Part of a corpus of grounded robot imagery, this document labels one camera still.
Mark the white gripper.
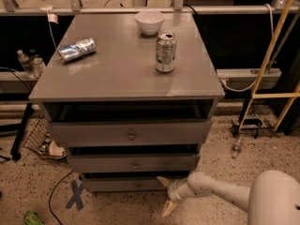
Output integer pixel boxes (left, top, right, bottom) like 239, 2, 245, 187
157, 176, 196, 218

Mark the grey bottom drawer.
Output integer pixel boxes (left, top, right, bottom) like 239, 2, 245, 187
82, 177, 166, 193

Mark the grey drawer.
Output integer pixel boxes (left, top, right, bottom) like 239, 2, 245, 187
48, 120, 212, 147
82, 177, 166, 193
67, 154, 200, 173

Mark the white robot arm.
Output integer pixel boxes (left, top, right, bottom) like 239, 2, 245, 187
157, 170, 300, 225

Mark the grey top drawer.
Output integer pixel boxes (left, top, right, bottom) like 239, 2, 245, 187
48, 120, 212, 147

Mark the grey middle drawer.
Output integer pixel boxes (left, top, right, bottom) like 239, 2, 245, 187
67, 154, 200, 173

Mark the grey drawer cabinet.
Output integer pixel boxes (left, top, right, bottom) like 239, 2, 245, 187
30, 13, 224, 180

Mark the water bottle on floor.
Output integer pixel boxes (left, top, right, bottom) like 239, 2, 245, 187
232, 134, 243, 158

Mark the blue tape cross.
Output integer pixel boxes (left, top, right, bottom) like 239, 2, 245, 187
66, 180, 83, 211

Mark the black clamp stand base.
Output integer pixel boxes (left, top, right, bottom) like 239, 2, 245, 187
230, 98, 274, 139

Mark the green crumpled wrapper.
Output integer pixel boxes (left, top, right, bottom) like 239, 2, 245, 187
23, 211, 43, 225

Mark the upright green soda can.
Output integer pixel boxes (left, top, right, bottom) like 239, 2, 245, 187
156, 32, 176, 73

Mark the black tripod leg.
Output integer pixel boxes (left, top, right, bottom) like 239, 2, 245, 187
10, 103, 34, 161

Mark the crushed blue soda can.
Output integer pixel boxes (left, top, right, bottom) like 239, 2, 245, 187
57, 38, 97, 63

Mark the white bowl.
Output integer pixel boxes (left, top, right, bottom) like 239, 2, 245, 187
135, 11, 165, 35

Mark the clear water bottle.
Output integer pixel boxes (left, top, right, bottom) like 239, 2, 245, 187
29, 49, 46, 76
17, 50, 38, 79

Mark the clear water bottle left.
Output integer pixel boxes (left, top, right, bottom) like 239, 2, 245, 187
17, 50, 38, 79

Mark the black floor cable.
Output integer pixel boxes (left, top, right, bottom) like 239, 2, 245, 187
48, 170, 75, 225

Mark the wire basket with trash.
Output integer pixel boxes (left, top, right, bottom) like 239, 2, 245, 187
23, 117, 67, 160

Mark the white cable with tag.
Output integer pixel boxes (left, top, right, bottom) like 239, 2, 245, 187
39, 4, 60, 52

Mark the white cable right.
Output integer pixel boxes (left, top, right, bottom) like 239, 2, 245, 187
219, 3, 276, 94

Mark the metal railing frame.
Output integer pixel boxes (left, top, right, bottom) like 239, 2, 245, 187
0, 0, 300, 17

